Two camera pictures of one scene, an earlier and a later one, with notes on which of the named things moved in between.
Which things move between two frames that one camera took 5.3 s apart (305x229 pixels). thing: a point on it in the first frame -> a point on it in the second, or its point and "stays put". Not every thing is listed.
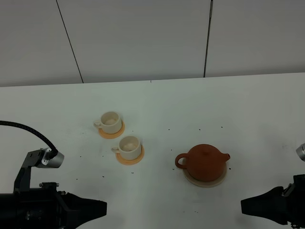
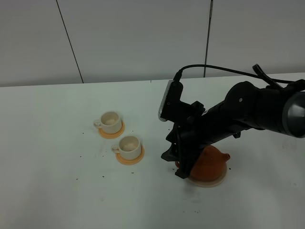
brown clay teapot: [205, 162] stays put
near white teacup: [129, 148] stays put
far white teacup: [110, 122] stays put
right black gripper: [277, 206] -> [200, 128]
